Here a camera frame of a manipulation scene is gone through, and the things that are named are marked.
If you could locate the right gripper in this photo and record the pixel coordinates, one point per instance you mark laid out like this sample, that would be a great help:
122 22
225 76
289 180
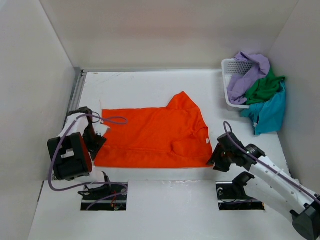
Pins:
220 157

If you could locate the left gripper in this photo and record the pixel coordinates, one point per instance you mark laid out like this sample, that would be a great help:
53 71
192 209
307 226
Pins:
97 141

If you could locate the orange t shirt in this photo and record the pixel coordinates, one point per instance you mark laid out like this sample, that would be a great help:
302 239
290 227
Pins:
171 137

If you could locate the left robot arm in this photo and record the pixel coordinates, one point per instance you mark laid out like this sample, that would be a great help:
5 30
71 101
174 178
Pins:
74 150

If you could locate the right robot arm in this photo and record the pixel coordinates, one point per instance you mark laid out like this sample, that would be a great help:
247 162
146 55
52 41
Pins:
263 181

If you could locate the teal t shirt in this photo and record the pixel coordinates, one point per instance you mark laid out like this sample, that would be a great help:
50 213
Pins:
267 117

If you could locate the lilac t shirt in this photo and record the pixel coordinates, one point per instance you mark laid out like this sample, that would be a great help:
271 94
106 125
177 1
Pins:
240 84

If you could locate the green t shirt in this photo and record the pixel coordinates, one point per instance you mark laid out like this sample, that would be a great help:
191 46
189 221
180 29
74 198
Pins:
264 88

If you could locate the white laundry basket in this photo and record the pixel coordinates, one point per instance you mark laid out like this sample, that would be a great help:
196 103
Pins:
231 67

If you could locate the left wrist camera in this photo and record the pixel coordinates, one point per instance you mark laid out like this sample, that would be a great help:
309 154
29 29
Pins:
101 129

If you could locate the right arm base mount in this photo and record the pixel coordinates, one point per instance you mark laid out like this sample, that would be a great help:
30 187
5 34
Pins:
231 195

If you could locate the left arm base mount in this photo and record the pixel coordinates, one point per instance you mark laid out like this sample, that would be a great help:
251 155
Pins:
107 197

